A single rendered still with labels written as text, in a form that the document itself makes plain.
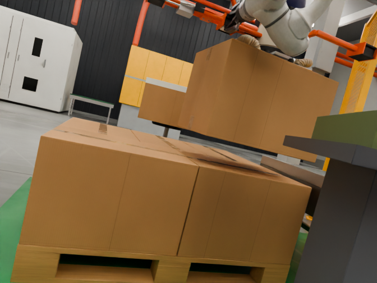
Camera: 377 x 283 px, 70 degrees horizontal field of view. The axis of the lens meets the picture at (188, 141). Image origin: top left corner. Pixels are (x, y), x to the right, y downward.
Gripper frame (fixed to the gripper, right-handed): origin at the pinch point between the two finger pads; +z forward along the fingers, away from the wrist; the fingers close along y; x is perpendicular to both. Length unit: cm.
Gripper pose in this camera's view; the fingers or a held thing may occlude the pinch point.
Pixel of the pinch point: (226, 23)
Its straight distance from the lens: 140.0
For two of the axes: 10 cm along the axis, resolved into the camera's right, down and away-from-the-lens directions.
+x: 9.3, 2.0, 3.2
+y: -2.4, 9.7, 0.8
